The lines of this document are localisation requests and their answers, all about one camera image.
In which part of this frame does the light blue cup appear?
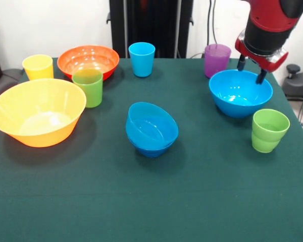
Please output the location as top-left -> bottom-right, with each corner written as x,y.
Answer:
128,42 -> 156,78

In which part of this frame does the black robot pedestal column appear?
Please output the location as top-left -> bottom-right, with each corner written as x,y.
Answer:
106,0 -> 194,59

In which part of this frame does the red-orange bowl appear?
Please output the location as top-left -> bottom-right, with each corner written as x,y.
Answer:
57,45 -> 120,81

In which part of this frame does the large blue bowl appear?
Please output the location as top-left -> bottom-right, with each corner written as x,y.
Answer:
208,69 -> 274,118

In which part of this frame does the small light blue bowl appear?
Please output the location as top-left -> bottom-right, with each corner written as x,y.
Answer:
125,101 -> 179,149

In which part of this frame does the ridged green cup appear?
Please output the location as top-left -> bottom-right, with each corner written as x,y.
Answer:
251,108 -> 291,154

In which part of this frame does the large yellow-orange bowl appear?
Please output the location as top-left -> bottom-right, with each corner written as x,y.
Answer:
0,78 -> 87,148

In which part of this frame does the grey black stand base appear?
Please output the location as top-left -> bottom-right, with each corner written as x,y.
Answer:
0,68 -> 25,101
281,64 -> 303,101

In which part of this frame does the black hanging cable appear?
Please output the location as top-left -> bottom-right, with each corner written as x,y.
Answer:
207,0 -> 219,45

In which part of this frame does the purple cup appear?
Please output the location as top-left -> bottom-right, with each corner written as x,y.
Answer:
204,43 -> 232,79

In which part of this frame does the small dark blue bowl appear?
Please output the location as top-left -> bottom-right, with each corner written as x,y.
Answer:
127,136 -> 177,158

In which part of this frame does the yellow cup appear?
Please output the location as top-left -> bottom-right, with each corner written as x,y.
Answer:
22,54 -> 54,81

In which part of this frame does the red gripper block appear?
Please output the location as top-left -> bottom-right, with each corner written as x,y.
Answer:
234,30 -> 289,85

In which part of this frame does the dark green tablecloth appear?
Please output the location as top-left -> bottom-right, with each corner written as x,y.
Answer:
0,57 -> 303,242

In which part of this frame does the smooth green cup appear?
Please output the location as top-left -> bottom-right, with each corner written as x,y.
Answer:
71,68 -> 104,108

